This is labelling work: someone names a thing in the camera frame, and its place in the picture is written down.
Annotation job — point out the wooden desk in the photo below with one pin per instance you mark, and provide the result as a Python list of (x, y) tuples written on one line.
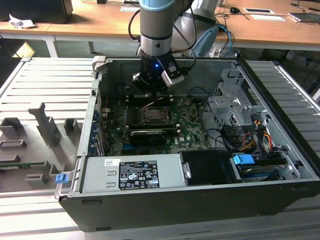
[(100, 22)]

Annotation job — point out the white framed desk hatch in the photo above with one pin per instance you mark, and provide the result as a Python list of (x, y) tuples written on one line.
[(260, 10), (130, 9)]

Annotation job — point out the green motherboard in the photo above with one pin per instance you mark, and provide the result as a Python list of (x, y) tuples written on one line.
[(190, 117)]

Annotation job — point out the crumpled white paper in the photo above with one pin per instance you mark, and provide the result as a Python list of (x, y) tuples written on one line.
[(20, 23)]

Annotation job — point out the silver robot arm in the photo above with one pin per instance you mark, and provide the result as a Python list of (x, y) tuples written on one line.
[(155, 25)]

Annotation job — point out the black equipment box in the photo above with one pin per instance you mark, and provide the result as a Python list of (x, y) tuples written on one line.
[(37, 10)]

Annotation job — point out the grey laptop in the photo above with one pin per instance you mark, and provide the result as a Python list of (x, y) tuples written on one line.
[(305, 17)]

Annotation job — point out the blue case latch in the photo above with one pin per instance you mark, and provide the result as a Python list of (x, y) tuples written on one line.
[(62, 178)]

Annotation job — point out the silver metal drive cage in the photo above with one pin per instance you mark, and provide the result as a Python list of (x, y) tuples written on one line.
[(225, 105)]

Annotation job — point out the graphics card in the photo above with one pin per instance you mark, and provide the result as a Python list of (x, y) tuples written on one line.
[(147, 138)]

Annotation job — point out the hard disk in blue carrier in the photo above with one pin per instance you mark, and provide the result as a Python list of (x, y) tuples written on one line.
[(243, 160)]

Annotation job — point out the black and grey PC case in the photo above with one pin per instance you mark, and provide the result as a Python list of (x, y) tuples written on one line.
[(175, 212)]

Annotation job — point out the CPU socket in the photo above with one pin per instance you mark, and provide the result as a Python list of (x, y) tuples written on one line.
[(143, 121)]

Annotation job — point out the black computer mouse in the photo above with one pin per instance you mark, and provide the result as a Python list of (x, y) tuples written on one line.
[(234, 10)]

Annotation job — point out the black plastic shroud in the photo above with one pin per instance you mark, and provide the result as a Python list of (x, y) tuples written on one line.
[(207, 167)]

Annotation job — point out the grey power supply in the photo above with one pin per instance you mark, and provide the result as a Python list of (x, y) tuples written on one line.
[(100, 175)]

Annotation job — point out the white paper sheet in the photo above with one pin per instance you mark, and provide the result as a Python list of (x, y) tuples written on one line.
[(267, 17)]

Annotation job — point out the green RAM stick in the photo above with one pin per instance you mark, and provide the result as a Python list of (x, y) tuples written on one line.
[(15, 165)]

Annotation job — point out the wrist camera with black bracket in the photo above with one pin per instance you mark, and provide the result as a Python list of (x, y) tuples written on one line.
[(173, 75)]

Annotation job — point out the grey parts rack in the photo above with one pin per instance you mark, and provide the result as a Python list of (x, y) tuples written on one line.
[(45, 120)]

